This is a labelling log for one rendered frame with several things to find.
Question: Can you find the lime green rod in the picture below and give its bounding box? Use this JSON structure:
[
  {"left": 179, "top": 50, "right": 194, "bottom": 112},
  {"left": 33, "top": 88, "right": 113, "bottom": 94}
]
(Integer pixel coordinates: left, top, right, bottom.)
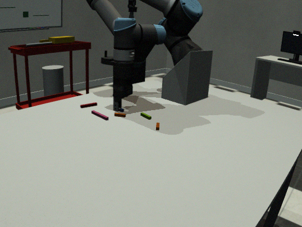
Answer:
[{"left": 140, "top": 112, "right": 152, "bottom": 120}]

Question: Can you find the pink rod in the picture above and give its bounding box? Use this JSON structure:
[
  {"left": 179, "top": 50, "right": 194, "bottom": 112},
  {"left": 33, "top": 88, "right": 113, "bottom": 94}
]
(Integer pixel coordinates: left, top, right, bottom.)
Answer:
[{"left": 91, "top": 110, "right": 108, "bottom": 120}]

